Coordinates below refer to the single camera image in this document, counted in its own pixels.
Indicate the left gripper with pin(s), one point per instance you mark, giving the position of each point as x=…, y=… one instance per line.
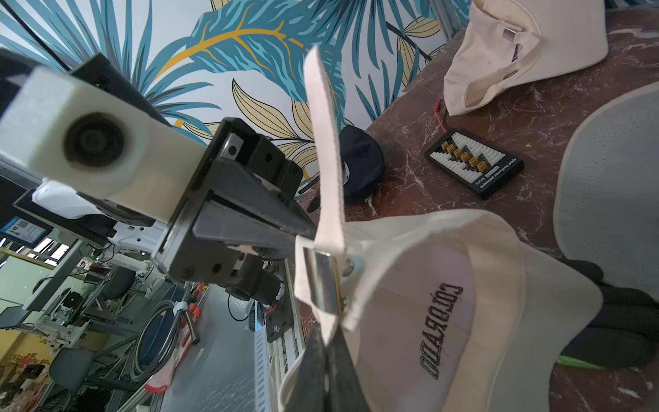
x=213, y=236

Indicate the green black cap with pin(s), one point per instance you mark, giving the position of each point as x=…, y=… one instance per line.
x=567, y=361

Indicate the black cap at back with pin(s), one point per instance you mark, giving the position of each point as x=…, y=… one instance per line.
x=624, y=333

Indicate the navy black cap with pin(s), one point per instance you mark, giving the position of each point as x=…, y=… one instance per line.
x=363, y=164

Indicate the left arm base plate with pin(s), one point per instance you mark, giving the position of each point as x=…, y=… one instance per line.
x=278, y=321

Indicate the black charger board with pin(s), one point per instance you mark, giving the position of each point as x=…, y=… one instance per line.
x=472, y=162

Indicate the cream Colorado cap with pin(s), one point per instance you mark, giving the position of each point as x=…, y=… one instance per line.
x=447, y=311

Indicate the white perforated cap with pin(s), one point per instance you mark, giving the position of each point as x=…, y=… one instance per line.
x=606, y=206

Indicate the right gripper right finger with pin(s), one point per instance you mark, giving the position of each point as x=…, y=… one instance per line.
x=344, y=393

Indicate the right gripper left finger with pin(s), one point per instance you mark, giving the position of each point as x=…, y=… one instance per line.
x=309, y=393

